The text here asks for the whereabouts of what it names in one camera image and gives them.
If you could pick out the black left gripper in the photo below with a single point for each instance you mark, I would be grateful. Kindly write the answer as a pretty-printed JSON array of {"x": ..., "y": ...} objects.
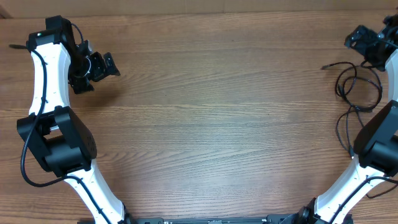
[{"x": 101, "y": 70}]

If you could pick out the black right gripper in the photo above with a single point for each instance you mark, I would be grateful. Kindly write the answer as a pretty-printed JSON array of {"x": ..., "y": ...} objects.
[{"x": 356, "y": 40}]

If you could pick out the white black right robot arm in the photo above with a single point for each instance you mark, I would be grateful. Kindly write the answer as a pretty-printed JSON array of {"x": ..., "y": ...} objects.
[{"x": 374, "y": 152}]

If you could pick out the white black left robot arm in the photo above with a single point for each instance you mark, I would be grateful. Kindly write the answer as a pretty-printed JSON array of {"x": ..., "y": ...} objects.
[{"x": 52, "y": 132}]

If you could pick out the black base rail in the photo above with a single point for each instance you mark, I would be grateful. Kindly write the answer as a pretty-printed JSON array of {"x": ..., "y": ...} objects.
[{"x": 270, "y": 219}]

